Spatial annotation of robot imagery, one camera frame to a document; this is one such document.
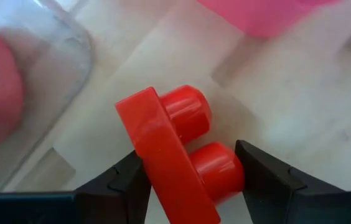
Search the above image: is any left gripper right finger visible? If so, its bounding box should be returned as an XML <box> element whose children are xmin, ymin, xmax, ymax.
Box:
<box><xmin>235</xmin><ymin>139</ymin><xmax>307</xmax><ymax>224</ymax></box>

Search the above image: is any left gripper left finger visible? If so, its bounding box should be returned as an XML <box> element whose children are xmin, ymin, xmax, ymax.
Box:
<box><xmin>75</xmin><ymin>150</ymin><xmax>152</xmax><ymax>224</ymax></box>

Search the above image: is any red stepped toy block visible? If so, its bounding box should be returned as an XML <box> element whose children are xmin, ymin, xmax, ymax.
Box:
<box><xmin>115</xmin><ymin>84</ymin><xmax>246</xmax><ymax>224</ymax></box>

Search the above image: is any clear plastic bin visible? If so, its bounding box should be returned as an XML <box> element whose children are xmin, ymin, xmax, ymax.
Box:
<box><xmin>0</xmin><ymin>0</ymin><xmax>93</xmax><ymax>192</ymax></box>

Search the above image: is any pink plastic bin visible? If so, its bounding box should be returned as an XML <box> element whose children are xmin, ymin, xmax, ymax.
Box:
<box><xmin>196</xmin><ymin>0</ymin><xmax>343</xmax><ymax>39</ymax></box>

